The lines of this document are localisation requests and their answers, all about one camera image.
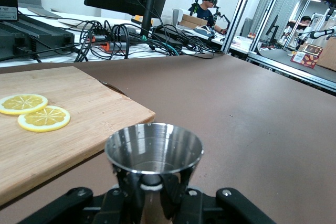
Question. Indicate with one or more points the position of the yellow lemon slice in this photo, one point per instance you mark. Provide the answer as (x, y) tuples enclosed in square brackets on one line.
[(21, 102), (44, 119)]

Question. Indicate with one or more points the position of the black monitor stand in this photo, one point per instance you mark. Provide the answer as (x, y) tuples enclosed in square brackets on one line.
[(151, 11)]

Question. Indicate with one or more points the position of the small cardboard box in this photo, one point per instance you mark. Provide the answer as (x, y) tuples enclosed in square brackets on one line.
[(194, 21)]

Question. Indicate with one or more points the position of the person wearing headset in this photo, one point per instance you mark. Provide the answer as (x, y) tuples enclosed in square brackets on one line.
[(204, 11)]

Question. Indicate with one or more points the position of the large cardboard box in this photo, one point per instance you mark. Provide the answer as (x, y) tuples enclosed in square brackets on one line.
[(328, 54)]

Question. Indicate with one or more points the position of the thin background monitor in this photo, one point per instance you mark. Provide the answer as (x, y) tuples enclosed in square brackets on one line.
[(273, 27)]

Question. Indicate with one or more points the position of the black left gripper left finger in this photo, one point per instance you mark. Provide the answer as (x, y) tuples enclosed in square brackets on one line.
[(110, 208)]

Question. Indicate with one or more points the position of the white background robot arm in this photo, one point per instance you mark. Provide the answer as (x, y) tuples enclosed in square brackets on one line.
[(319, 33)]

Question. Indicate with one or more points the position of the red snack box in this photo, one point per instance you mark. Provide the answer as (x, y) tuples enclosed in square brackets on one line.
[(307, 57)]

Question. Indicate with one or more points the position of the wooden cutting board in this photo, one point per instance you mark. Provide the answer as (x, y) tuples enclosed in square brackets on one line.
[(78, 142)]

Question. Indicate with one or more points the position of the large black controller box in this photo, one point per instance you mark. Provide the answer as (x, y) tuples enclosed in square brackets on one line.
[(26, 40)]

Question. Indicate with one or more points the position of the steel jigger measuring cup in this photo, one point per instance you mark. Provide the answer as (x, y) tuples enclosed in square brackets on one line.
[(155, 142)]

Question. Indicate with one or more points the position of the person with glasses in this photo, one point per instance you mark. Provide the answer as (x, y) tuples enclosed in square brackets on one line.
[(302, 28)]

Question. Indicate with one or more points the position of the small black labelled box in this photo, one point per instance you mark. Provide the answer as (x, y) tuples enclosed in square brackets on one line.
[(8, 3)]

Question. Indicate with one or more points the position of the aluminium frame post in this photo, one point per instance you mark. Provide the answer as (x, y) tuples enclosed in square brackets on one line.
[(236, 19)]

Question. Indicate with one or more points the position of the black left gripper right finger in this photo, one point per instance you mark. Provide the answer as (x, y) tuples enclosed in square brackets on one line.
[(204, 208)]

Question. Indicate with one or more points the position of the black power adapter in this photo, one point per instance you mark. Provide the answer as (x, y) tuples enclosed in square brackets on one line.
[(168, 37)]

